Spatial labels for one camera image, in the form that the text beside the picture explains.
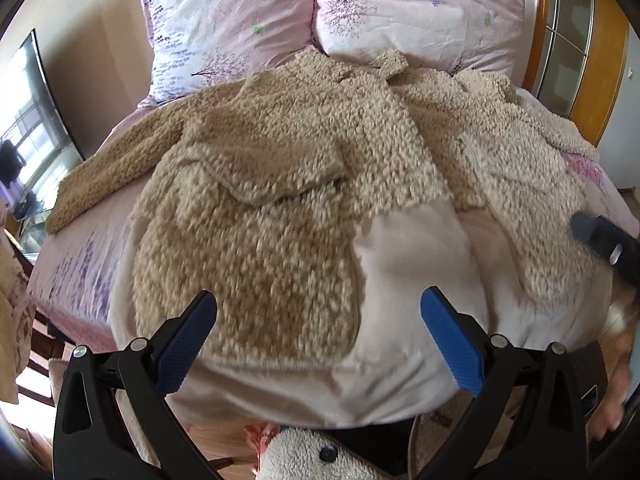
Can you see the beige fleece coat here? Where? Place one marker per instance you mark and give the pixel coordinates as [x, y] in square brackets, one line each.
[330, 396]

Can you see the white fluffy garment with buttons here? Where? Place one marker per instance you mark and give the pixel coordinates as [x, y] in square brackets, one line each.
[306, 454]

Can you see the left pink floral pillow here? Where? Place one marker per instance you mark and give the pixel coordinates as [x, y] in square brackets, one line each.
[200, 43]

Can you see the right pink floral pillow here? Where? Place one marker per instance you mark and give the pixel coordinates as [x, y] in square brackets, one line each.
[448, 35]

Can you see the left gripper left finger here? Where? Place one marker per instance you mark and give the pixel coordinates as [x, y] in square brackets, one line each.
[91, 440]

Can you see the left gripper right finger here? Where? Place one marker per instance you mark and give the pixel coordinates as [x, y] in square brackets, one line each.
[547, 439]

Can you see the pink polka dot cloth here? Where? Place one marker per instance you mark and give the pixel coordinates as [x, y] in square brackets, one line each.
[260, 434]

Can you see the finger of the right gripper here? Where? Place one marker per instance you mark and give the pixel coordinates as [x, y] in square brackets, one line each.
[610, 243]

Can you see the pink floral pillow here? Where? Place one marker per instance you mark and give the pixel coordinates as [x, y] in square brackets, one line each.
[200, 43]
[448, 35]

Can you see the person's right hand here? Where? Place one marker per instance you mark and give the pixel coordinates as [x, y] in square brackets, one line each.
[609, 414]

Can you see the window with dark frame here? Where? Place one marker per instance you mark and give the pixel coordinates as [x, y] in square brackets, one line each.
[37, 151]

